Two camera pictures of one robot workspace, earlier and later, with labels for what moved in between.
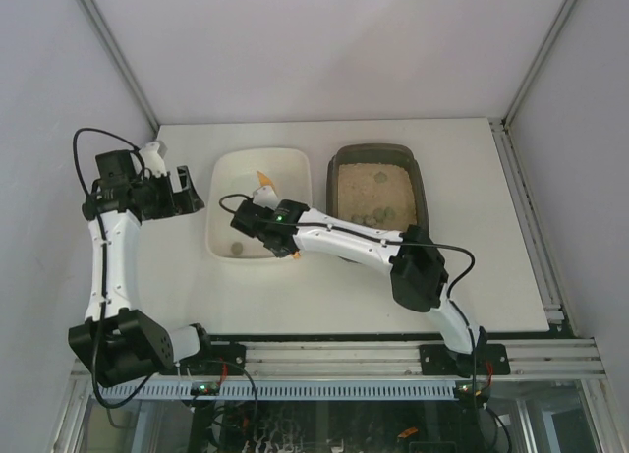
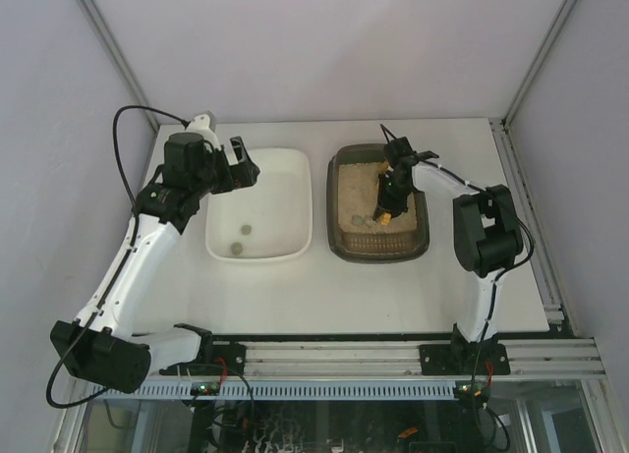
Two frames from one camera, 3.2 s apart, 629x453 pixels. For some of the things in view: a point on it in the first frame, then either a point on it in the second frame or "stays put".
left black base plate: (221, 359) stays put
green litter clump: (237, 248) stays put
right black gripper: (277, 247) to (389, 207)
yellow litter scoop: (266, 195) to (386, 168)
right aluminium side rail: (540, 254) stays put
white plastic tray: (234, 171) stays put
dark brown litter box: (375, 185) stays put
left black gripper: (170, 196) to (240, 163)
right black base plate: (438, 360) stays put
